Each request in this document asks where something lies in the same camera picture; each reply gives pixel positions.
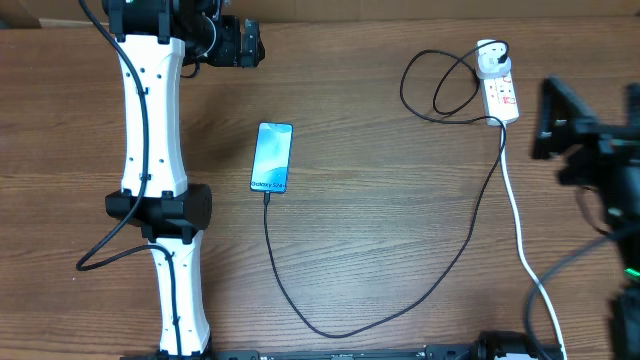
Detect black charging cable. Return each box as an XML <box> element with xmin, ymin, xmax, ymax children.
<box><xmin>261</xmin><ymin>41</ymin><xmax>512</xmax><ymax>340</ymax></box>

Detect blue Galaxy smartphone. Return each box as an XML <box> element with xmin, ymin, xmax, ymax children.
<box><xmin>250</xmin><ymin>122</ymin><xmax>293</xmax><ymax>193</ymax></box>

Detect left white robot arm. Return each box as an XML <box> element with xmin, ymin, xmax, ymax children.
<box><xmin>102</xmin><ymin>0</ymin><xmax>265</xmax><ymax>359</ymax></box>

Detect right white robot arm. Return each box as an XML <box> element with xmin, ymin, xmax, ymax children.
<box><xmin>531</xmin><ymin>76</ymin><xmax>639</xmax><ymax>359</ymax></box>

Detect white charger plug adapter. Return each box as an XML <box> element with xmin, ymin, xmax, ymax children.
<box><xmin>476</xmin><ymin>44</ymin><xmax>512</xmax><ymax>80</ymax></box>

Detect white power strip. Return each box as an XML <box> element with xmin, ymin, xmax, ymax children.
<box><xmin>476</xmin><ymin>39</ymin><xmax>519</xmax><ymax>127</ymax></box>

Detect brown cardboard wall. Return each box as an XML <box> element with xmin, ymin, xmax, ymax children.
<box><xmin>1</xmin><ymin>0</ymin><xmax>639</xmax><ymax>28</ymax></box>

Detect white power strip cord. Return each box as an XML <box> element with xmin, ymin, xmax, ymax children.
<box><xmin>499</xmin><ymin>122</ymin><xmax>569</xmax><ymax>360</ymax></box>

